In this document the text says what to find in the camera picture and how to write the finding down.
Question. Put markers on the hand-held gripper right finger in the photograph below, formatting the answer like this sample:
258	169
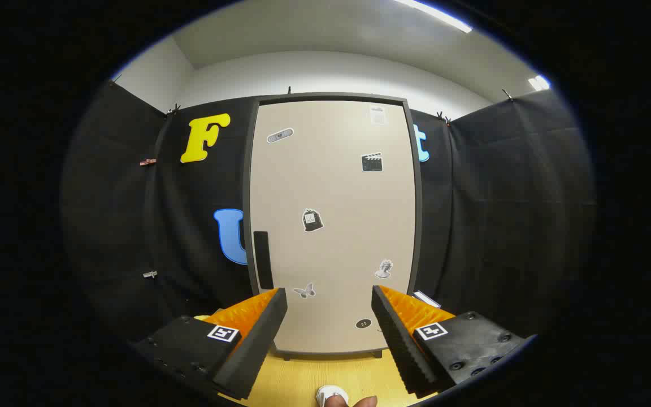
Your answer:
402	345

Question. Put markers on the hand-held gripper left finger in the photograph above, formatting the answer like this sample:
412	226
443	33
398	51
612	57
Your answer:
257	345

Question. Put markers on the white canvas shoe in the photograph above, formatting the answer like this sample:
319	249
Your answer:
328	391

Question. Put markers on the grey shoe cabinet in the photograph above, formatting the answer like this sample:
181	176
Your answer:
246	186

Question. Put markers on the beige shoe cabinet door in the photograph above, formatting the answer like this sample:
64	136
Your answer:
337	192

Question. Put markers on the black backdrop cloth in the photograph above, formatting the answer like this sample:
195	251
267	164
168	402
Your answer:
500	198

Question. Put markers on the small ceiling light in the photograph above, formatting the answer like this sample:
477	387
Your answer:
539	83

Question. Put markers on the long ceiling light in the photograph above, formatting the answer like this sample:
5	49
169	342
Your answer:
438	15

